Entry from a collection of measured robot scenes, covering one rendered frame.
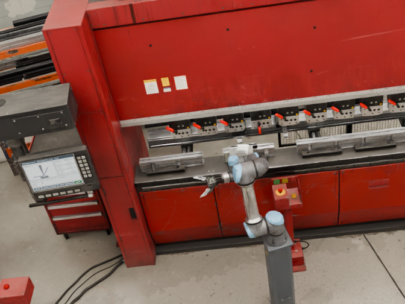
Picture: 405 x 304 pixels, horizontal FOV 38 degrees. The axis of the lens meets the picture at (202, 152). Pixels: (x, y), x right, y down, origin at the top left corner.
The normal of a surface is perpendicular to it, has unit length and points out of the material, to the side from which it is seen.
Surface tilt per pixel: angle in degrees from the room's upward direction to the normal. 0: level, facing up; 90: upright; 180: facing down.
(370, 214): 103
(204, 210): 90
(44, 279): 0
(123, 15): 90
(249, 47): 90
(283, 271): 90
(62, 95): 1
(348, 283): 0
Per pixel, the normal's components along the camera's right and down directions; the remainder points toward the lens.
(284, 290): 0.25, 0.59
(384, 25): 0.01, 0.65
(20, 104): -0.15, -0.75
